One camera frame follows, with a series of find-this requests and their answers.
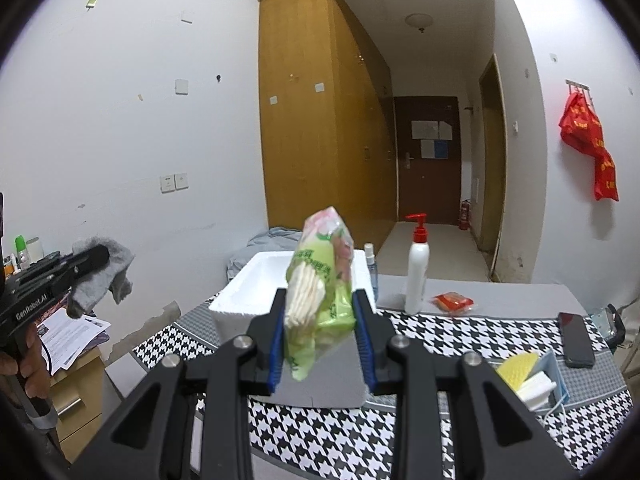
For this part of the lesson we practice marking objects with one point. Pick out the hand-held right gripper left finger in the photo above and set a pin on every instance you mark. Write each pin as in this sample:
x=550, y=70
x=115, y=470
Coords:
x=277, y=350

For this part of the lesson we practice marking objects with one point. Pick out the white foam box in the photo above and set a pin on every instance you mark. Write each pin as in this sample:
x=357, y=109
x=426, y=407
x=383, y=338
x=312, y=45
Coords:
x=325, y=387

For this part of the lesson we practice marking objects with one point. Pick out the white cup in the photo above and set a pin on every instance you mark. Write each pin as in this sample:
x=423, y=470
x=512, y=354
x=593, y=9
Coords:
x=35, y=250

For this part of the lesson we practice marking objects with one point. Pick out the printed paper sheets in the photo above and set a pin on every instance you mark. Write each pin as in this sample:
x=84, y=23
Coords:
x=70, y=335

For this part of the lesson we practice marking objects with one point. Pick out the clear blue spray bottle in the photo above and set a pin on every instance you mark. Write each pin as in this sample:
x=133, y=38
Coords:
x=370, y=270

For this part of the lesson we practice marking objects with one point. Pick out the white wall plate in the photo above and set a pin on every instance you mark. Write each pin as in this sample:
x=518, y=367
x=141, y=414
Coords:
x=187, y=16
x=181, y=87

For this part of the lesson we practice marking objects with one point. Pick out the blue and white notice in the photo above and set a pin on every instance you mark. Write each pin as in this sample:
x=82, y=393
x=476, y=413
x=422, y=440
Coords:
x=435, y=149

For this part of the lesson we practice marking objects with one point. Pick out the green tissue packet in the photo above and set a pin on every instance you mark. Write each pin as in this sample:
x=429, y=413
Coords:
x=320, y=280

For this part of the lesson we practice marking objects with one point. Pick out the wooden drawer cabinet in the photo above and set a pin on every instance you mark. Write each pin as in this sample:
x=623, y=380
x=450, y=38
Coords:
x=80, y=395

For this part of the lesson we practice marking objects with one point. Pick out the green-capped bottle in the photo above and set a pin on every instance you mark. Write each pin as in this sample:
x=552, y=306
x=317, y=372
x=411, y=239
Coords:
x=21, y=252

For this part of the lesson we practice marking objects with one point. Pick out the grey sock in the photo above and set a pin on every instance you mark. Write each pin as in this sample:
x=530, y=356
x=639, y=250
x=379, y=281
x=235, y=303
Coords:
x=107, y=272

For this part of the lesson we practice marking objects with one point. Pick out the grey-blue bedding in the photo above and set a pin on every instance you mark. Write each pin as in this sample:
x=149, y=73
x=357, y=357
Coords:
x=272, y=240

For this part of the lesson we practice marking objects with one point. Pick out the houndstooth table cloth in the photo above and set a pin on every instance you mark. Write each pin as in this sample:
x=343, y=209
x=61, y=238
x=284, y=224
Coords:
x=500, y=330

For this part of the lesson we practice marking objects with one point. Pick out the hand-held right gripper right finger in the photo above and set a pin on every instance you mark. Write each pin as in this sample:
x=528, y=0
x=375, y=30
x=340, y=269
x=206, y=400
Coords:
x=363, y=347

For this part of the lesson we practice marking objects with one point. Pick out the white red-pump lotion bottle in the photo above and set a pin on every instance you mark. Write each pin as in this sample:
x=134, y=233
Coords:
x=416, y=275

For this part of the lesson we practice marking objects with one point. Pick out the black smartphone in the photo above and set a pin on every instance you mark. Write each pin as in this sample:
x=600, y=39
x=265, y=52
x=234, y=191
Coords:
x=576, y=340

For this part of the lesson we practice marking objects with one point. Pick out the ceiling lamp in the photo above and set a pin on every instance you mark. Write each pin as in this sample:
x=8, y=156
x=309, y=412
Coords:
x=419, y=21

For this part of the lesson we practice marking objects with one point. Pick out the white paper notice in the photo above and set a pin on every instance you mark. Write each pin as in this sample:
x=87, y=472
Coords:
x=425, y=130
x=446, y=130

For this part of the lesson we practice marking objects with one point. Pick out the wooden wardrobe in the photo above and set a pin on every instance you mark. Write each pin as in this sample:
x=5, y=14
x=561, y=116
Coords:
x=310, y=150

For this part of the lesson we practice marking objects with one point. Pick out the metal wall hook rack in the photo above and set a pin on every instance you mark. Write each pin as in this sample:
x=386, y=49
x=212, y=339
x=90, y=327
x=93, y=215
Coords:
x=577, y=85

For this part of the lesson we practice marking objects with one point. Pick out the blue holder box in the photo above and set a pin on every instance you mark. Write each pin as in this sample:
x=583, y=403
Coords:
x=557, y=382

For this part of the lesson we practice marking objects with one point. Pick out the yellow foam net sleeve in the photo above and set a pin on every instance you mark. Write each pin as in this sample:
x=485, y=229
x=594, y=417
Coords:
x=517, y=365

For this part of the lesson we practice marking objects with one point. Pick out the red snack packet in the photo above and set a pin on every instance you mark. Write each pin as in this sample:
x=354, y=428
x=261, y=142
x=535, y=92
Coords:
x=452, y=302

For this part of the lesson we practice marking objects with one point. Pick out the person's left hand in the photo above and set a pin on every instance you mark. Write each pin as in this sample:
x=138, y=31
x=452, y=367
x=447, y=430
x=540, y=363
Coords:
x=32, y=360

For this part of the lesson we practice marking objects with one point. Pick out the red hanging cloth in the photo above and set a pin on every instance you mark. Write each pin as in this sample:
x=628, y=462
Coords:
x=587, y=135

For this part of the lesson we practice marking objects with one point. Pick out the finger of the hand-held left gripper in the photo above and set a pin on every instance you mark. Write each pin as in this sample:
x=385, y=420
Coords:
x=90, y=260

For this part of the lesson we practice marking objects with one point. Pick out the dark brown door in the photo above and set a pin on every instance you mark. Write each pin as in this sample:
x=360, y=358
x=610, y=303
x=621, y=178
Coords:
x=430, y=185

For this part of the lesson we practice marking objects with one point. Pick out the red fire extinguisher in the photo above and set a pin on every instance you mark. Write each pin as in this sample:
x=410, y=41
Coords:
x=465, y=216

